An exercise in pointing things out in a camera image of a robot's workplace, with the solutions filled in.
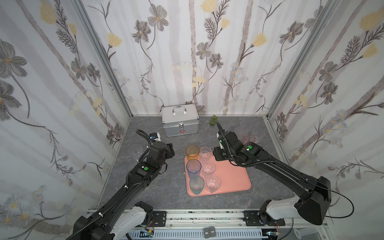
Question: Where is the clear faceted cup front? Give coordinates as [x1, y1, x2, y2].
[206, 175, 221, 193]

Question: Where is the blue plastic cup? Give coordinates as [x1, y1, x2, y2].
[186, 159, 202, 179]

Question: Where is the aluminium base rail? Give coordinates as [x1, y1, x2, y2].
[121, 209, 335, 240]

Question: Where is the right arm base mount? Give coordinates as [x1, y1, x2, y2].
[243, 210, 286, 227]

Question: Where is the pink plastic cup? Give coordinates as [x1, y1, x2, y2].
[242, 133, 256, 145]

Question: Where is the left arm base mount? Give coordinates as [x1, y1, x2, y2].
[137, 211, 167, 228]

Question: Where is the clear cup right back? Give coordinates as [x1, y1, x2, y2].
[252, 127, 266, 144]

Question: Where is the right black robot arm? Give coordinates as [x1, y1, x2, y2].
[213, 127, 333, 226]

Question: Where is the amber plastic cup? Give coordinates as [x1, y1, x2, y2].
[186, 145, 200, 161]

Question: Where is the clear cup far left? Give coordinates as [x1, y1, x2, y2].
[128, 144, 144, 162]

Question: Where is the clear faceted cup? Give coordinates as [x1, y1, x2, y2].
[202, 162, 216, 175]
[199, 147, 213, 162]
[206, 175, 221, 193]

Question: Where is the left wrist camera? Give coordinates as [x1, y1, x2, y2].
[149, 132, 161, 143]

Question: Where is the silver first aid case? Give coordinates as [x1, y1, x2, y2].
[161, 104, 200, 137]

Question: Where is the frosted dimpled cup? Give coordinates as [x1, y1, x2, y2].
[234, 125, 249, 140]

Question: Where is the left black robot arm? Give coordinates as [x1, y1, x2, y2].
[67, 142, 175, 240]

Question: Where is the teal plastic cup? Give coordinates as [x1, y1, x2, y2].
[189, 176, 205, 195]

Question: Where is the clear faceted cup by case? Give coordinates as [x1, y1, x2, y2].
[202, 162, 216, 175]

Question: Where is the pink plastic tray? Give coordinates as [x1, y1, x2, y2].
[185, 156, 252, 197]

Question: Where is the small green object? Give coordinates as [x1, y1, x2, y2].
[209, 115, 218, 126]

